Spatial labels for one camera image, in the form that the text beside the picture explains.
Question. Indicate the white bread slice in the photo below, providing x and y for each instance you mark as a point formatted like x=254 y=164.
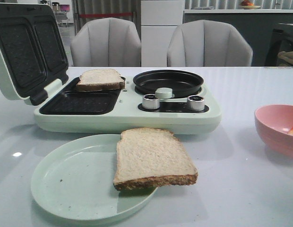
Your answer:
x=100 y=80
x=149 y=157

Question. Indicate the pink plastic bowl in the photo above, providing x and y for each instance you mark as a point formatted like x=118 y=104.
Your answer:
x=272 y=125

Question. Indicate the mint green sandwich maker lid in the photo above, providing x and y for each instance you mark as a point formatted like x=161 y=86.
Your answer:
x=32 y=54

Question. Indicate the mint green breakfast maker base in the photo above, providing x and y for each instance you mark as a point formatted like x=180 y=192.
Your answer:
x=68 y=110

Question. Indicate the left silver control knob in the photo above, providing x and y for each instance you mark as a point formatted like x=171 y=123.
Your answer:
x=150 y=102

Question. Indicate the silver control knob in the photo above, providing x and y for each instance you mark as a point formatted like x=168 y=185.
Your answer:
x=150 y=102
x=195 y=103

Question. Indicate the black round frying pan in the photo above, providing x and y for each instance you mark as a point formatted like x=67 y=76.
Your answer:
x=182 y=83

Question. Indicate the right silver control knob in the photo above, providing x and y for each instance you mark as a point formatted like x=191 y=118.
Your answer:
x=195 y=103

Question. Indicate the left grey upholstered chair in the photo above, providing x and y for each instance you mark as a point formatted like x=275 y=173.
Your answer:
x=107 y=42

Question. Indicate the grey upholstered chair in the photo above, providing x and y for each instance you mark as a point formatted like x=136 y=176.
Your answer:
x=206 y=43
x=107 y=42

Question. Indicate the right grey upholstered chair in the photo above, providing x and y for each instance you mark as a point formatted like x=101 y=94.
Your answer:
x=206 y=43

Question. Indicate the white cabinet column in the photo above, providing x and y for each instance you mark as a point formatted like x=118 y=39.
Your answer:
x=159 y=19

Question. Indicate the mint green round plate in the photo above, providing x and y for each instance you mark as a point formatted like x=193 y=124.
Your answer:
x=75 y=182

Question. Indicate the red barrier belt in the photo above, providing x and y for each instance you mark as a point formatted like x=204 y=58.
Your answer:
x=125 y=14

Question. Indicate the background metal cart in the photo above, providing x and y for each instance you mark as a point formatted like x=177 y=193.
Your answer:
x=60 y=12

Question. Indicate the grey and white counter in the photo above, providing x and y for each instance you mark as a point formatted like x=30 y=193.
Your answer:
x=255 y=25

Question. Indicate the fruit plate on counter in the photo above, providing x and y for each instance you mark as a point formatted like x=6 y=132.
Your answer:
x=247 y=4

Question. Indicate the dark appliance at right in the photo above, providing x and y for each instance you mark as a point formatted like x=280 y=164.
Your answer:
x=281 y=40

